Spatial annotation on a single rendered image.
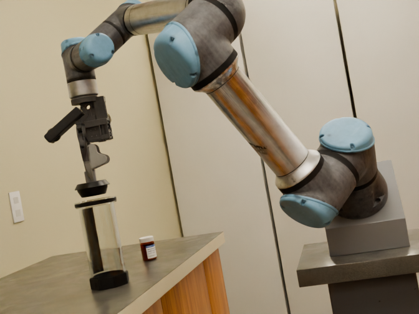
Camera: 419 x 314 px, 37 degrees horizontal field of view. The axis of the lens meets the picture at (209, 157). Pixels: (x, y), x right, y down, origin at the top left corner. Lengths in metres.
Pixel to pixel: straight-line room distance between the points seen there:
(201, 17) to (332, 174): 0.42
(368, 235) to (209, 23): 0.64
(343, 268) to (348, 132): 0.30
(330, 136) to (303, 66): 2.63
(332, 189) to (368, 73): 2.69
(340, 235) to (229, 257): 2.67
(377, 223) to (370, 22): 2.62
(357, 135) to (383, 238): 0.28
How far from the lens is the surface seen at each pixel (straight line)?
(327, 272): 1.44
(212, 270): 2.20
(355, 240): 1.52
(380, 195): 1.53
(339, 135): 1.39
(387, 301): 1.52
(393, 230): 1.52
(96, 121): 1.61
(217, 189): 4.09
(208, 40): 1.20
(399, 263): 1.44
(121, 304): 1.42
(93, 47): 1.52
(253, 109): 1.25
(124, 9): 1.59
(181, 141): 4.14
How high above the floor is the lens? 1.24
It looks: level
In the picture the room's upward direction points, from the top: 10 degrees counter-clockwise
